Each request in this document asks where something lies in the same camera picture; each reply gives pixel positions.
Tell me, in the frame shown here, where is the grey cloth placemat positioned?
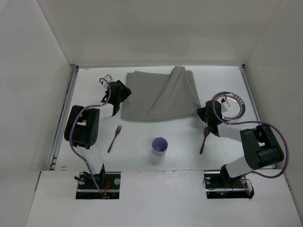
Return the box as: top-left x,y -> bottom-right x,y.
121,66 -> 201,122

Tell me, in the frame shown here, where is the white plate green rim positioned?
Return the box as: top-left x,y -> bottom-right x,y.
215,91 -> 246,121

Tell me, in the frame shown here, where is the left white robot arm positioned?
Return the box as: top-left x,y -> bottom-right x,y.
64,78 -> 132,190

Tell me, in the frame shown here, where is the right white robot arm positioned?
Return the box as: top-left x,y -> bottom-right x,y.
196,100 -> 289,188

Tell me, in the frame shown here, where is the brown wooden spoon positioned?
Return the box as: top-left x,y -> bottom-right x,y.
199,127 -> 210,154

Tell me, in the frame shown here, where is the brown wooden fork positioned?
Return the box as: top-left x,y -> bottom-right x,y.
107,125 -> 122,153

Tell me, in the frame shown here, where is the purple plastic cup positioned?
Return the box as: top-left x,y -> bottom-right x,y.
152,137 -> 168,157

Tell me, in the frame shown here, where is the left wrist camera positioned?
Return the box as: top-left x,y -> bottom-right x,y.
99,74 -> 113,89

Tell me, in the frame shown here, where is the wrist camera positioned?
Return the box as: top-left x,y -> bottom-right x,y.
221,97 -> 230,113
99,74 -> 113,89

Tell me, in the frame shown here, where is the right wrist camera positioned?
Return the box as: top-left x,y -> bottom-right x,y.
221,97 -> 230,113

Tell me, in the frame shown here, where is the right aluminium table rail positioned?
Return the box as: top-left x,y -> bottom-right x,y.
239,64 -> 276,168

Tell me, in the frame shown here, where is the aluminium table rail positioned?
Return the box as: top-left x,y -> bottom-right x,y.
239,64 -> 276,168
45,64 -> 79,171

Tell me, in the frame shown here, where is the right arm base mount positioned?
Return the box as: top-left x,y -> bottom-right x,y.
203,171 -> 255,199

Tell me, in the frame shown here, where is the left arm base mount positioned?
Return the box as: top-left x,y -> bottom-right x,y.
74,172 -> 121,200

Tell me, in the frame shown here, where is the left aluminium table rail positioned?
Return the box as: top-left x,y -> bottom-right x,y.
45,64 -> 79,171

